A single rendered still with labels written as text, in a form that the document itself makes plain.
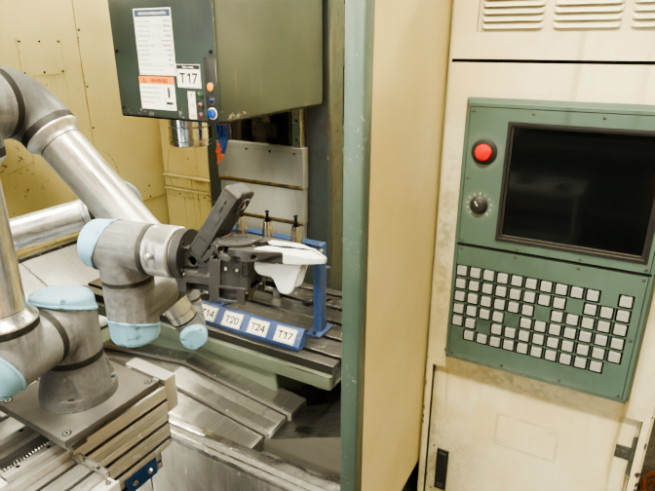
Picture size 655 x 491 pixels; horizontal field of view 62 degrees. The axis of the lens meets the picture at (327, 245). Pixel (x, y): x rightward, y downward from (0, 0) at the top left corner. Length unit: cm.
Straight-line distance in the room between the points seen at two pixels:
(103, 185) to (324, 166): 152
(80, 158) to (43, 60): 202
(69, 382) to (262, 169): 155
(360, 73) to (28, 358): 74
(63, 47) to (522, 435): 259
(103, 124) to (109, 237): 239
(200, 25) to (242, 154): 90
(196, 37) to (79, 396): 110
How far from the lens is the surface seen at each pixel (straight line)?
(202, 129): 209
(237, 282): 73
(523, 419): 166
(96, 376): 120
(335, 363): 174
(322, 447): 169
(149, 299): 86
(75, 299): 113
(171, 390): 136
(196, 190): 335
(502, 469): 178
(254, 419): 183
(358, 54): 98
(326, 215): 243
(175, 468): 177
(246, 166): 256
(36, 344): 107
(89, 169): 99
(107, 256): 82
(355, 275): 106
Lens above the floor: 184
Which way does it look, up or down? 20 degrees down
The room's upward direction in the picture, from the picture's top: straight up
